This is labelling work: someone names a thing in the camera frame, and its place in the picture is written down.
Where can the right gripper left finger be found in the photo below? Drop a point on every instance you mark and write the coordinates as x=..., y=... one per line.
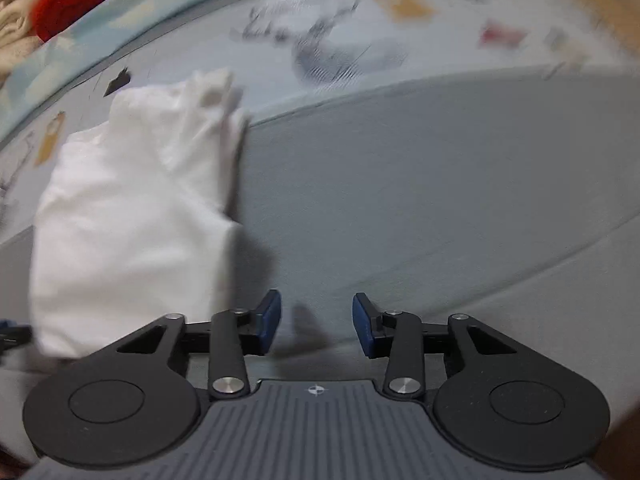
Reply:
x=235, y=334

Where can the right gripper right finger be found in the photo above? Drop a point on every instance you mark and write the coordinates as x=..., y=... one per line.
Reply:
x=396, y=336

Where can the white small garment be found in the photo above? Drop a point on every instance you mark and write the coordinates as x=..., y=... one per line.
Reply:
x=134, y=222

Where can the grey printed bed cover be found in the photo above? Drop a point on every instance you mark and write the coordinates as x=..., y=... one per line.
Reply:
x=441, y=155

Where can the cream folded blanket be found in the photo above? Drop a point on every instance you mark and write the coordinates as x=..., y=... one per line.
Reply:
x=18, y=39

